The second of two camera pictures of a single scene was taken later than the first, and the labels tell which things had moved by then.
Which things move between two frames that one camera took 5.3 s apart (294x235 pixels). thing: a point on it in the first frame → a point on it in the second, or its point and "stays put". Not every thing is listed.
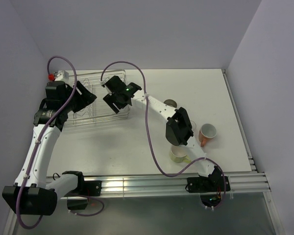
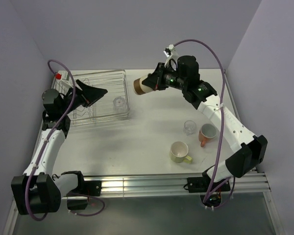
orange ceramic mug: (207, 131) stays put
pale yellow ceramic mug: (178, 153) stays put
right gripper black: (109, 99) → (155, 80)
